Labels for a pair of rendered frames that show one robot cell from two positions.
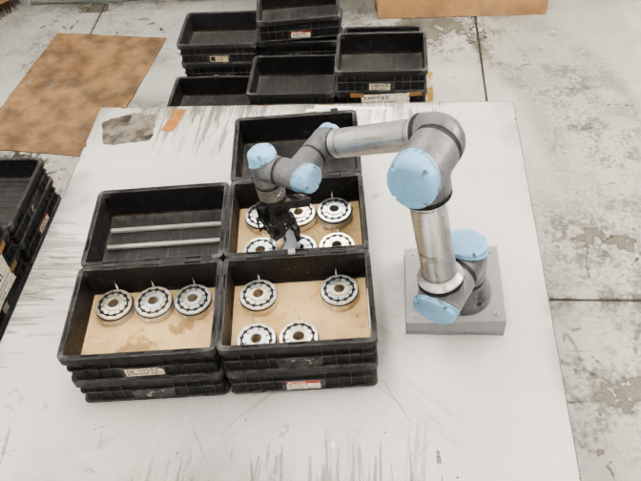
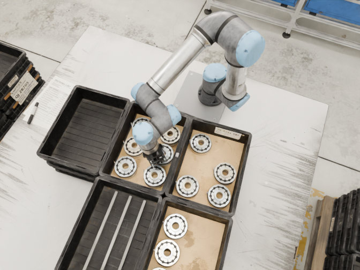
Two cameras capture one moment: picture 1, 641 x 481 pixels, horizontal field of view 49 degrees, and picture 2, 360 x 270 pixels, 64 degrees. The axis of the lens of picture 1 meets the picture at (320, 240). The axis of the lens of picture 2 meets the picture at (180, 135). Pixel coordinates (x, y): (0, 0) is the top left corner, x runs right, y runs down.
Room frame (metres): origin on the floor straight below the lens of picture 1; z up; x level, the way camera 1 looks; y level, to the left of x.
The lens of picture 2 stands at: (1.14, 0.54, 2.11)
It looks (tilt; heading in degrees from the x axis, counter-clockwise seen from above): 64 degrees down; 283
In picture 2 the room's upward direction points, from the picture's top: 2 degrees clockwise
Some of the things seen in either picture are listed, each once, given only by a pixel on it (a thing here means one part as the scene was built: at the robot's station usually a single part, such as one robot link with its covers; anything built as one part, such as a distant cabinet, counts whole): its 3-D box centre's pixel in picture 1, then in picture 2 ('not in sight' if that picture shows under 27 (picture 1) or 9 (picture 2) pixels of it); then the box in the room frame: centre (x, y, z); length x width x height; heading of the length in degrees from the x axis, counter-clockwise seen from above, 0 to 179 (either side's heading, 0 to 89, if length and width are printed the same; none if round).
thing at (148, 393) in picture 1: (158, 343); not in sight; (1.13, 0.48, 0.76); 0.40 x 0.30 x 0.12; 87
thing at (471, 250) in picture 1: (464, 258); (215, 78); (1.17, -0.37, 0.93); 0.13 x 0.12 x 0.14; 144
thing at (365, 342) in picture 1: (297, 300); (210, 163); (1.11, 0.08, 0.92); 0.40 x 0.30 x 0.02; 87
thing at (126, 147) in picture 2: (298, 213); (134, 145); (1.47, 0.06, 0.86); 0.10 x 0.10 x 0.01
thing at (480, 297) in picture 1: (464, 282); (211, 89); (1.18, -0.38, 0.81); 0.15 x 0.15 x 0.10
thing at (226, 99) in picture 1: (216, 114); not in sight; (2.77, 0.44, 0.26); 0.40 x 0.30 x 0.23; 81
